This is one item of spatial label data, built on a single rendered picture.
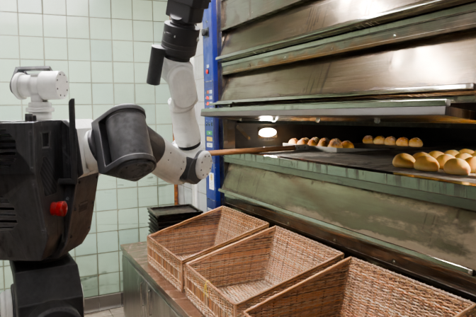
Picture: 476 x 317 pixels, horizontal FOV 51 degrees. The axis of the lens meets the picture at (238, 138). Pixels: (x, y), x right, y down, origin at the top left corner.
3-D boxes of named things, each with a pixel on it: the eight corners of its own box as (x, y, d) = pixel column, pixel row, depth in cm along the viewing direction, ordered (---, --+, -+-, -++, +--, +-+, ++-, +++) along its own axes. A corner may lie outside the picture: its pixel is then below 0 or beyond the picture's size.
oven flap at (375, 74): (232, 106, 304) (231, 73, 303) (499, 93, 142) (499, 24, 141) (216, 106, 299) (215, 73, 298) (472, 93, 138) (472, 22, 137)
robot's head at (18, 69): (38, 88, 113) (47, 61, 117) (3, 89, 114) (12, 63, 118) (50, 104, 119) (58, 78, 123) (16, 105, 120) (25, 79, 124)
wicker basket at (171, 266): (224, 250, 302) (224, 204, 300) (272, 277, 251) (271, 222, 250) (145, 262, 280) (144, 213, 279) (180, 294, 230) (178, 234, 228)
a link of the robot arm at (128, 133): (171, 168, 118) (140, 148, 106) (137, 182, 119) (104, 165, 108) (161, 127, 123) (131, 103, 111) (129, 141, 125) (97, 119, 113)
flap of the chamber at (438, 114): (200, 116, 295) (231, 119, 304) (445, 114, 134) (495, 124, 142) (200, 112, 295) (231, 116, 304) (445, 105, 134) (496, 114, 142)
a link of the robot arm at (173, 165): (203, 196, 137) (165, 171, 118) (163, 187, 143) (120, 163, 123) (215, 156, 140) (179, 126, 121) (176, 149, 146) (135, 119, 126)
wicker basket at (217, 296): (278, 279, 247) (276, 223, 246) (348, 322, 196) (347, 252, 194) (183, 296, 227) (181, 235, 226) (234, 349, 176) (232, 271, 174)
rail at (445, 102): (200, 112, 295) (203, 112, 296) (445, 105, 134) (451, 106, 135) (200, 108, 295) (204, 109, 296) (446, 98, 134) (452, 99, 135)
